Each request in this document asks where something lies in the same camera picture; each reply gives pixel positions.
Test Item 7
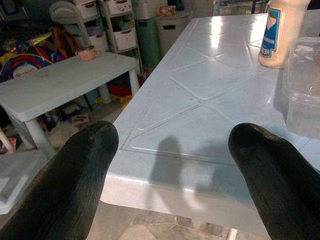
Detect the large white plastic table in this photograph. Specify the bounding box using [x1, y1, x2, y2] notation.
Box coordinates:
[99, 9, 320, 237]

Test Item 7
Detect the white plastic stool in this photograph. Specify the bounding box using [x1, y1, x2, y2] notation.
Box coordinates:
[0, 151, 48, 215]

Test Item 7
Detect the small white plastic table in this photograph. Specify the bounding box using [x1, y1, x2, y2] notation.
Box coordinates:
[0, 51, 141, 159]

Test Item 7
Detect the colourful fabric bag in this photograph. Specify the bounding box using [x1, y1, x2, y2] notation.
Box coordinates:
[0, 31, 66, 83]

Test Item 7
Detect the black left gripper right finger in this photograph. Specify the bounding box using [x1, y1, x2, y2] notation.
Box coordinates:
[228, 122, 320, 240]

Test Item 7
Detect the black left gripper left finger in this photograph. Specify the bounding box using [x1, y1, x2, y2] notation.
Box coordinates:
[0, 120, 120, 240]

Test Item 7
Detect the grey laundry bin with lid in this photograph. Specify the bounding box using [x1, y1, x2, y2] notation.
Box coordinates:
[156, 10, 194, 58]

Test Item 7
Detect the pink cup with handles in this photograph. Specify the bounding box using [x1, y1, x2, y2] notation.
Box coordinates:
[75, 45, 99, 62]

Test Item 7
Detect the grey plastic drawer rack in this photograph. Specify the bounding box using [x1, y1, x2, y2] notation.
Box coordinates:
[49, 0, 110, 53]

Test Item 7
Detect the mayonnaise bottle with blue label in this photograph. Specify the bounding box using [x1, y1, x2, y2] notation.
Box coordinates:
[257, 0, 312, 70]

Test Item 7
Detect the green plastic bin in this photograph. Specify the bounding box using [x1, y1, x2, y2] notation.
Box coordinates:
[135, 17, 163, 68]

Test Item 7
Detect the white plastic drawer rack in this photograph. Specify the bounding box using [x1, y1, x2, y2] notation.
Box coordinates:
[97, 0, 144, 73]

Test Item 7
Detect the clear plastic food container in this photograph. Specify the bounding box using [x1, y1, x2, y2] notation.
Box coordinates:
[282, 37, 320, 140]

